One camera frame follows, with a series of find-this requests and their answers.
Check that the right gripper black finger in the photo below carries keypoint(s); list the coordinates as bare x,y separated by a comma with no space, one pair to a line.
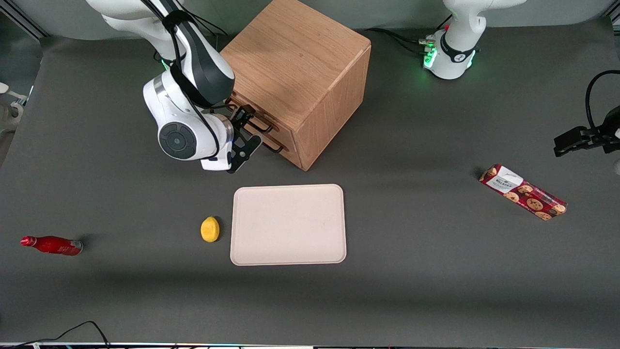
243,116
244,154

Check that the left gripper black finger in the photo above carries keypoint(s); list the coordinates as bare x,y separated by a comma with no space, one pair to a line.
574,140

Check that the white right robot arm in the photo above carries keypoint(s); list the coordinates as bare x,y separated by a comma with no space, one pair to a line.
164,104

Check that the yellow lemon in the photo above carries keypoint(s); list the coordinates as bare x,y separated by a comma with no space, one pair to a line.
209,230

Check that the red cookie box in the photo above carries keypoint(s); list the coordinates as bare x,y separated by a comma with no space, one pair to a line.
523,191

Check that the wooden cabinet body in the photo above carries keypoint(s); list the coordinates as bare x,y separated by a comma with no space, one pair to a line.
295,53

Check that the pale rectangular tray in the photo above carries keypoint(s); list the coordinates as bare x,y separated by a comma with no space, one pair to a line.
288,225

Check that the red bottle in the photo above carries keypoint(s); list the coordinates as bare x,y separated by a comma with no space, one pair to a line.
53,245

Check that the white edge fixture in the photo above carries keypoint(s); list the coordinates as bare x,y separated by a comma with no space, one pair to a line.
7,114

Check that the aluminium frame rail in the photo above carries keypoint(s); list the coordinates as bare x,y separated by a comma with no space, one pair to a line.
615,17
24,24

